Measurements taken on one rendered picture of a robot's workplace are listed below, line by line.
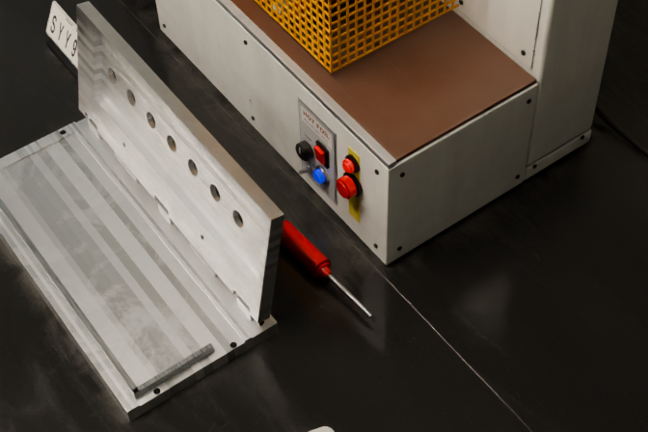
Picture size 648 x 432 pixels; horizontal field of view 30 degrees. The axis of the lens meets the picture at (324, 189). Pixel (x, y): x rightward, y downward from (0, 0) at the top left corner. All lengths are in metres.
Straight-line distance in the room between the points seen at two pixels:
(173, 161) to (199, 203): 0.07
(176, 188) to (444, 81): 0.35
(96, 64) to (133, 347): 0.38
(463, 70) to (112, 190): 0.49
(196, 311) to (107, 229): 0.18
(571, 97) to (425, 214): 0.24
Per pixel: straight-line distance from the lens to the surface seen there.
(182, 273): 1.51
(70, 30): 1.80
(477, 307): 1.50
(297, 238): 1.52
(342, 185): 1.45
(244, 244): 1.41
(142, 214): 1.57
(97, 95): 1.63
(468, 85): 1.46
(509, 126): 1.50
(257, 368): 1.45
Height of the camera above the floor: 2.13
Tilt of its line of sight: 50 degrees down
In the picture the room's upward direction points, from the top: 2 degrees counter-clockwise
